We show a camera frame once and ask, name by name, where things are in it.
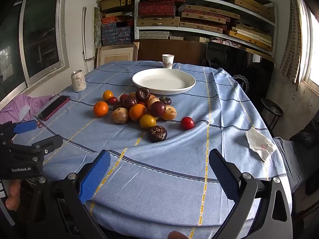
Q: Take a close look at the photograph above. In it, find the red cased smartphone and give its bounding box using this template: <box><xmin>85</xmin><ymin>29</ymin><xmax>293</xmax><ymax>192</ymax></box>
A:
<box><xmin>38</xmin><ymin>95</ymin><xmax>71</xmax><ymax>121</ymax></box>

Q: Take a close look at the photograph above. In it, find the crumpled white tissue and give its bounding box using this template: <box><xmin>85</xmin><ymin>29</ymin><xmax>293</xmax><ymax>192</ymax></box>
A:
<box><xmin>245</xmin><ymin>128</ymin><xmax>278</xmax><ymax>162</ymax></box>

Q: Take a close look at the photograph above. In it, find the brick patterned curtain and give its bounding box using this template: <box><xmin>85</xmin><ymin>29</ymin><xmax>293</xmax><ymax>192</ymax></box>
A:
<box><xmin>279</xmin><ymin>0</ymin><xmax>303</xmax><ymax>85</ymax></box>

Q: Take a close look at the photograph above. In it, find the stack of red patterned boxes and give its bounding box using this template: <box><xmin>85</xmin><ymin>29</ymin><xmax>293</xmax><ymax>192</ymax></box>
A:
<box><xmin>138</xmin><ymin>0</ymin><xmax>186</xmax><ymax>17</ymax></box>

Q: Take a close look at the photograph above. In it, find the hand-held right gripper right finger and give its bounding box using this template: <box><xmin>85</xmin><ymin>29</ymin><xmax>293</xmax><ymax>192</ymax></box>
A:
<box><xmin>209</xmin><ymin>149</ymin><xmax>293</xmax><ymax>239</ymax></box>

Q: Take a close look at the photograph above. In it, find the black round stool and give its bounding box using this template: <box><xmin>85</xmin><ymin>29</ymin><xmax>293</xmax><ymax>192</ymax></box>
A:
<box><xmin>260</xmin><ymin>98</ymin><xmax>285</xmax><ymax>132</ymax></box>

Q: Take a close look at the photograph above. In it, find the dark purple plum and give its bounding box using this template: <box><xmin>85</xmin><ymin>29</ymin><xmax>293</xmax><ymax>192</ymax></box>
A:
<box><xmin>150</xmin><ymin>101</ymin><xmax>166</xmax><ymax>117</ymax></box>
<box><xmin>122</xmin><ymin>96</ymin><xmax>139</xmax><ymax>110</ymax></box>

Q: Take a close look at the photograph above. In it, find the bright window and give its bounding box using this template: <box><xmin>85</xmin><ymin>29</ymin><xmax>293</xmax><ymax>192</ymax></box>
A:
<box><xmin>296</xmin><ymin>0</ymin><xmax>319</xmax><ymax>92</ymax></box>

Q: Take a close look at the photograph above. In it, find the person's right hand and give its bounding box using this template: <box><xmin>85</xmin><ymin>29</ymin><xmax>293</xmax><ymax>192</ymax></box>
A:
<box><xmin>167</xmin><ymin>230</ymin><xmax>191</xmax><ymax>239</ymax></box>

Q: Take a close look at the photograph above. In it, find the purple cloth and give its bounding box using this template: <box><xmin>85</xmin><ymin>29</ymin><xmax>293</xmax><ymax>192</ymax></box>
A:
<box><xmin>0</xmin><ymin>93</ymin><xmax>58</xmax><ymax>125</ymax></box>

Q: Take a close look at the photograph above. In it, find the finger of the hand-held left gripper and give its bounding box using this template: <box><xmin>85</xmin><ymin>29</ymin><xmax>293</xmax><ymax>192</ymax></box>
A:
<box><xmin>14</xmin><ymin>120</ymin><xmax>38</xmax><ymax>133</ymax></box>
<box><xmin>31</xmin><ymin>134</ymin><xmax>64</xmax><ymax>155</ymax></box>

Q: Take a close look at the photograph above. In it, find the blue checked tablecloth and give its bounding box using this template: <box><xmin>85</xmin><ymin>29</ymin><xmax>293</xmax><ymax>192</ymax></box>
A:
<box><xmin>12</xmin><ymin>60</ymin><xmax>293</xmax><ymax>239</ymax></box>

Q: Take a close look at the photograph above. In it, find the dark clothing pile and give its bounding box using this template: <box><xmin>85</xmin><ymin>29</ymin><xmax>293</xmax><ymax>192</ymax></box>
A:
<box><xmin>289</xmin><ymin>118</ymin><xmax>319</xmax><ymax>147</ymax></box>

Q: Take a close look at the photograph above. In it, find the stack of blue patterned boxes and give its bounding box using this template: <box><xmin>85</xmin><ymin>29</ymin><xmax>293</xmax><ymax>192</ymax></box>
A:
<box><xmin>101</xmin><ymin>21</ymin><xmax>132</xmax><ymax>46</ymax></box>

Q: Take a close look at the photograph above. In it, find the grey bed sheet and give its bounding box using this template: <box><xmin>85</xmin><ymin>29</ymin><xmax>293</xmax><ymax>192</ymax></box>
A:
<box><xmin>273</xmin><ymin>137</ymin><xmax>319</xmax><ymax>195</ymax></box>

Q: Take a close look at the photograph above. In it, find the person's left hand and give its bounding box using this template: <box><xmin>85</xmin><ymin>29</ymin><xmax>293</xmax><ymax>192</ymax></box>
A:
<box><xmin>5</xmin><ymin>179</ymin><xmax>22</xmax><ymax>211</ymax></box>

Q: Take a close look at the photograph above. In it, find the tan round fruit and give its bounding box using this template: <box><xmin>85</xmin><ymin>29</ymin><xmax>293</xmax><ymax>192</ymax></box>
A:
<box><xmin>111</xmin><ymin>107</ymin><xmax>129</xmax><ymax>124</ymax></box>
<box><xmin>147</xmin><ymin>97</ymin><xmax>160</xmax><ymax>110</ymax></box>
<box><xmin>161</xmin><ymin>105</ymin><xmax>177</xmax><ymax>121</ymax></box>

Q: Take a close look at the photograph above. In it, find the beige drink can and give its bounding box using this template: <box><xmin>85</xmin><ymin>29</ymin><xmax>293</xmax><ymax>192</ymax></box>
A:
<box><xmin>71</xmin><ymin>70</ymin><xmax>87</xmax><ymax>92</ymax></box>

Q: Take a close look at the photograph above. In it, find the white oval plate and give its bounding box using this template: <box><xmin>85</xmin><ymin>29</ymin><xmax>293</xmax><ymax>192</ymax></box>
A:
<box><xmin>132</xmin><ymin>68</ymin><xmax>196</xmax><ymax>95</ymax></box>

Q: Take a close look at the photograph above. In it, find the white metal shelf rack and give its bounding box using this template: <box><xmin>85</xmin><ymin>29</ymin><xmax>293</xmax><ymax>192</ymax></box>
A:
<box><xmin>133</xmin><ymin>0</ymin><xmax>278</xmax><ymax>58</ymax></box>

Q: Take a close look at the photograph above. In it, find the white paper cup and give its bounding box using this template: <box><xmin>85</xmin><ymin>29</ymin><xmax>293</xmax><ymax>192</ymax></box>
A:
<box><xmin>162</xmin><ymin>54</ymin><xmax>174</xmax><ymax>69</ymax></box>

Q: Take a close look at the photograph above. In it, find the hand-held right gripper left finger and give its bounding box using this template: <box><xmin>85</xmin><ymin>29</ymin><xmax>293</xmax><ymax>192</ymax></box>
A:
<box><xmin>30</xmin><ymin>150</ymin><xmax>112</xmax><ymax>239</ymax></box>

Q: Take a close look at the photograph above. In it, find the white curved strip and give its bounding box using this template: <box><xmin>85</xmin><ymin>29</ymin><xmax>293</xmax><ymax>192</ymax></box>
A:
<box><xmin>82</xmin><ymin>6</ymin><xmax>96</xmax><ymax>74</ymax></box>

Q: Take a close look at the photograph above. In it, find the glossy black panel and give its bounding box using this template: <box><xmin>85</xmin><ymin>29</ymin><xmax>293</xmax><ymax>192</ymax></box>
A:
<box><xmin>206</xmin><ymin>41</ymin><xmax>275</xmax><ymax>100</ymax></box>

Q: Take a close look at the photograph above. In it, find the yellow tomato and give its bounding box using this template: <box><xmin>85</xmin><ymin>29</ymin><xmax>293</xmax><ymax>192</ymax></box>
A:
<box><xmin>139</xmin><ymin>114</ymin><xmax>157</xmax><ymax>129</ymax></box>

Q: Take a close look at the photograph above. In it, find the mottled green board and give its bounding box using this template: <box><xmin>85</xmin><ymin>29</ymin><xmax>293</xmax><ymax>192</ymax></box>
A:
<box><xmin>93</xmin><ymin>7</ymin><xmax>102</xmax><ymax>55</ymax></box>

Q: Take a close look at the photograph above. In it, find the sliding glass window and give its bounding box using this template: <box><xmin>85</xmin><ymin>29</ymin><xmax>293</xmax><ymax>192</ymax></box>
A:
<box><xmin>0</xmin><ymin>0</ymin><xmax>70</xmax><ymax>102</ymax></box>

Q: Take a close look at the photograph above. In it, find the pale wooden picture frame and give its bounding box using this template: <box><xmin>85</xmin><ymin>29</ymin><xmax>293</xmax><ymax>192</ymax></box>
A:
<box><xmin>96</xmin><ymin>42</ymin><xmax>140</xmax><ymax>68</ymax></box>

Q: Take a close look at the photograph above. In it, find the brown wooden board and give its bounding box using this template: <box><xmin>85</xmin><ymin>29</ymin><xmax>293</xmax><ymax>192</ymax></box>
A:
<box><xmin>135</xmin><ymin>38</ymin><xmax>208</xmax><ymax>66</ymax></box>

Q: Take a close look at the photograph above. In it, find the stack of flat wooden boxes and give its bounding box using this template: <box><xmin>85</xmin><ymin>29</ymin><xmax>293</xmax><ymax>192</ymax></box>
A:
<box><xmin>179</xmin><ymin>0</ymin><xmax>276</xmax><ymax>53</ymax></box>

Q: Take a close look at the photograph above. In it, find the mandarin orange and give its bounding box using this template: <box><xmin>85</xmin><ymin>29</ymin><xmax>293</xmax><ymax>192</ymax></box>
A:
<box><xmin>93</xmin><ymin>101</ymin><xmax>109</xmax><ymax>118</ymax></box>
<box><xmin>129</xmin><ymin>104</ymin><xmax>148</xmax><ymax>122</ymax></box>

